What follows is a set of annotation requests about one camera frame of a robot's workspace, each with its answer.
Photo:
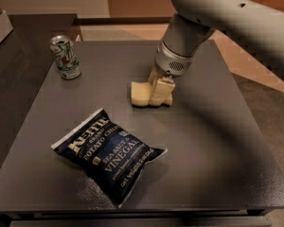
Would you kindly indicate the yellow sponge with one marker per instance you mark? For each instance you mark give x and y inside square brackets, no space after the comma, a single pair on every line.
[140,93]

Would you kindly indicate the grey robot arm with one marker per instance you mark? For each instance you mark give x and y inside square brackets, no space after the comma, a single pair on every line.
[258,29]

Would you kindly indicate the white green soda can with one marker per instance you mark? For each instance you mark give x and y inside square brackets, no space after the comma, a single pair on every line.
[65,58]

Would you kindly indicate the blue potato chip bag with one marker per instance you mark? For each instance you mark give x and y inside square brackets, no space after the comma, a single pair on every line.
[113,157]

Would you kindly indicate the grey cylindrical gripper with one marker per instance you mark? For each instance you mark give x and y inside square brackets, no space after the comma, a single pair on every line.
[170,62]

